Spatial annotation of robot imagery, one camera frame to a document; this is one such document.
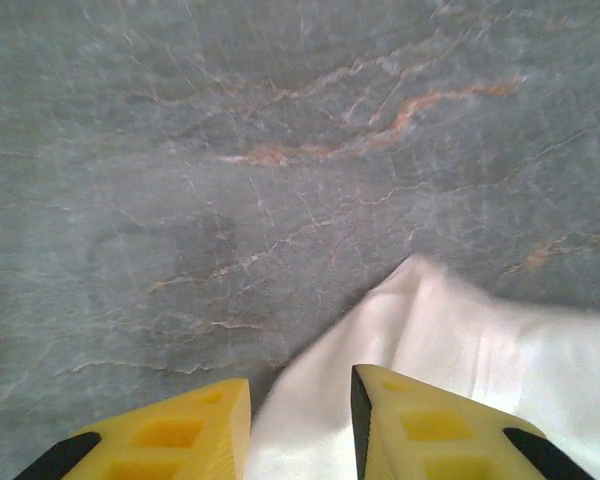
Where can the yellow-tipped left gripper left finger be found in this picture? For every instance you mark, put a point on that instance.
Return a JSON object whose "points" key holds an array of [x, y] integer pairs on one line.
{"points": [[180, 435]]}

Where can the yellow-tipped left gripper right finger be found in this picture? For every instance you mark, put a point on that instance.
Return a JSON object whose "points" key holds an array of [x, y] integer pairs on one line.
{"points": [[430, 430]]}

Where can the white t-shirt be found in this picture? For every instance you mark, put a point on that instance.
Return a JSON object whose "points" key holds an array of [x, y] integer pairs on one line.
{"points": [[480, 350]]}

